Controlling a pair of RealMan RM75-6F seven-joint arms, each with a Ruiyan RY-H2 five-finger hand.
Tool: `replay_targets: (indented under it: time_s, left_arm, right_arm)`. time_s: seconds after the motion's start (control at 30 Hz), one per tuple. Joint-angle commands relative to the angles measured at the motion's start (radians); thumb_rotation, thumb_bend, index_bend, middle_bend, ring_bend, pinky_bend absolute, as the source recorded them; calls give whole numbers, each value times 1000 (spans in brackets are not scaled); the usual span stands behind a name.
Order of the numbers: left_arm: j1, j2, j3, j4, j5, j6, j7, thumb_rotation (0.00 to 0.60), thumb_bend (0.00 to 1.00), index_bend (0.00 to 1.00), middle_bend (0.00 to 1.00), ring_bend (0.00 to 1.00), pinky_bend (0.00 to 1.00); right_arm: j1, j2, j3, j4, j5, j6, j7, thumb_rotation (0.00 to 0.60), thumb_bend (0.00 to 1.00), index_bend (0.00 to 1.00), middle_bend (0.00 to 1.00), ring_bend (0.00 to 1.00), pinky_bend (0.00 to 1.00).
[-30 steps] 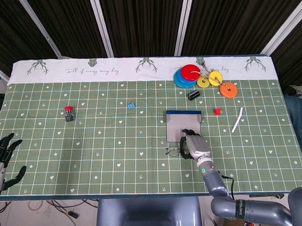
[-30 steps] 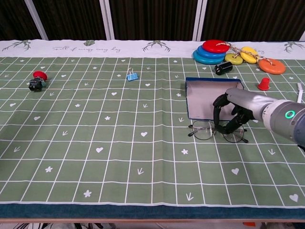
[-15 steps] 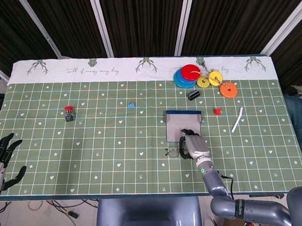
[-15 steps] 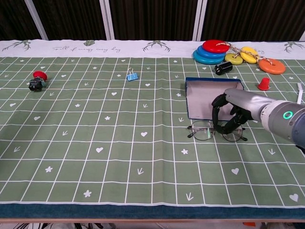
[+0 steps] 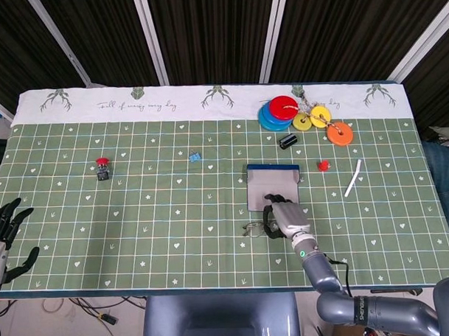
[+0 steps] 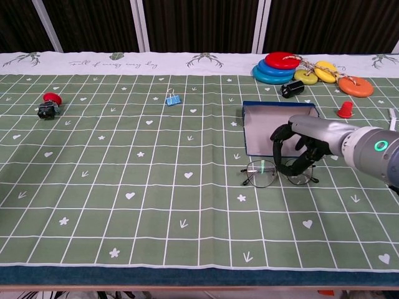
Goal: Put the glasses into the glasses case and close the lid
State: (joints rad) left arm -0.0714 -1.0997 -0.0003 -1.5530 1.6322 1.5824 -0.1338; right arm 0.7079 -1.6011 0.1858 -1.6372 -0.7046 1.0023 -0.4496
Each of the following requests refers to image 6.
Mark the thin wire eyeglasses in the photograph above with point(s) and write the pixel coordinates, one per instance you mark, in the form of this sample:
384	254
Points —
263	174

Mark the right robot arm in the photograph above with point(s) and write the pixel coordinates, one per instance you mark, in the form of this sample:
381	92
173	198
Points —
374	155

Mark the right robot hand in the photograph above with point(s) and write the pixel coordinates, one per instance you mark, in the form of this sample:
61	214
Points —
318	127

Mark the blue glasses case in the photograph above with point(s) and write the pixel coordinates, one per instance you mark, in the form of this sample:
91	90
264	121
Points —
262	130

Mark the dark blue under cloth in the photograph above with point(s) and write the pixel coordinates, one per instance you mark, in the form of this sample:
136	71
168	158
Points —
187	275

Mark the blue binder clip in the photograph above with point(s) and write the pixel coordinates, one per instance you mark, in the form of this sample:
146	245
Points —
173	101

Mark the green grid tablecloth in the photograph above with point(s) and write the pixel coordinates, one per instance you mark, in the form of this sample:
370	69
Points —
124	171

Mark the small red cone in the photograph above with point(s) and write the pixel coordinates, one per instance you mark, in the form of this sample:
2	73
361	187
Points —
345	109

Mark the red emergency stop button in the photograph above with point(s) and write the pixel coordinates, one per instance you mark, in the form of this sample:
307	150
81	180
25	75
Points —
51	98

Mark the white aluminium frame post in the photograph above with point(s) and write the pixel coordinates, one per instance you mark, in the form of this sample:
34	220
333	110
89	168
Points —
396	47
139	25
261	25
46	25

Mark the white plastic strip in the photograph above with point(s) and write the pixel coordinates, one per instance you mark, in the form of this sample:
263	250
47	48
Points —
393	120

